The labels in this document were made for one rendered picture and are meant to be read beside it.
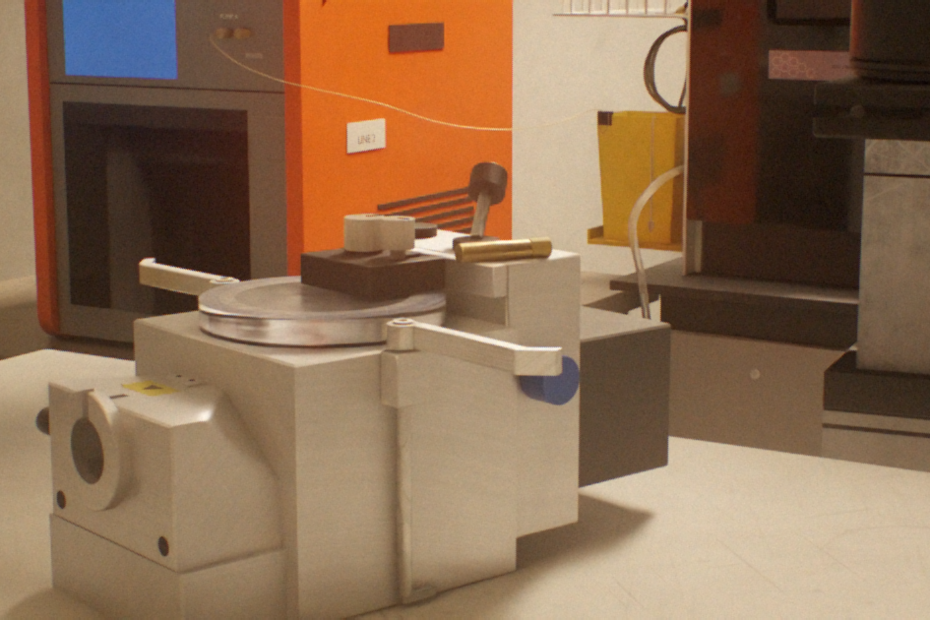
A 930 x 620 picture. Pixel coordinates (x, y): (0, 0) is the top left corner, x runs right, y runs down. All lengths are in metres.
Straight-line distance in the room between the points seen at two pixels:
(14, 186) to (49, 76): 2.49
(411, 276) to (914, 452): 0.49
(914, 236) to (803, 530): 0.37
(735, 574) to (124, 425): 0.23
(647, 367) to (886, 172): 0.37
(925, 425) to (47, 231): 1.19
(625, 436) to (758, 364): 1.46
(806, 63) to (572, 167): 1.48
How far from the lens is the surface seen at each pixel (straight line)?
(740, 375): 2.20
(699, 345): 2.21
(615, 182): 2.34
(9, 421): 0.91
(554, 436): 0.67
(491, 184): 0.69
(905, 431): 1.07
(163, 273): 0.72
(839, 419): 1.08
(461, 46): 2.06
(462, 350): 0.58
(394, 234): 0.65
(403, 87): 1.96
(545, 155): 3.64
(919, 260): 1.07
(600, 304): 2.28
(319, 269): 0.66
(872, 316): 1.08
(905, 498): 0.78
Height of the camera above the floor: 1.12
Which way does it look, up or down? 11 degrees down
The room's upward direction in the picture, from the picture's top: straight up
